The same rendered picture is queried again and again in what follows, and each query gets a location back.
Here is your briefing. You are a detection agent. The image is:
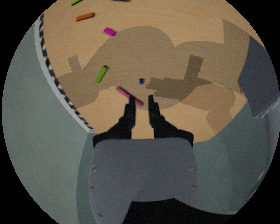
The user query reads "orange rod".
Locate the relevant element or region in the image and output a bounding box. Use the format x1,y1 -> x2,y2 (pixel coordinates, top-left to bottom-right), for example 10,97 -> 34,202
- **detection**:
76,12 -> 95,21

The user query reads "small magenta block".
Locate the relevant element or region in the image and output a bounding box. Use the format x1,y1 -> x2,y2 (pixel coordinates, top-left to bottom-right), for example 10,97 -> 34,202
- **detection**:
104,27 -> 116,36

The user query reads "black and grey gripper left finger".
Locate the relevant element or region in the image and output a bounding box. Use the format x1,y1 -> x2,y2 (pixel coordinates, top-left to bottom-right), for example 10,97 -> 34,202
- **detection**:
93,96 -> 136,148

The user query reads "pink rod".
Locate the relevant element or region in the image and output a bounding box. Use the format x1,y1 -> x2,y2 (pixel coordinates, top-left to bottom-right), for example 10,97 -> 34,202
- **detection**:
116,86 -> 144,107

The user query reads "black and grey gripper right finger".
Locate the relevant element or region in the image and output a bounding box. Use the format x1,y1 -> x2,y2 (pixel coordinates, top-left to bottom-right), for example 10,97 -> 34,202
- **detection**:
148,95 -> 194,149

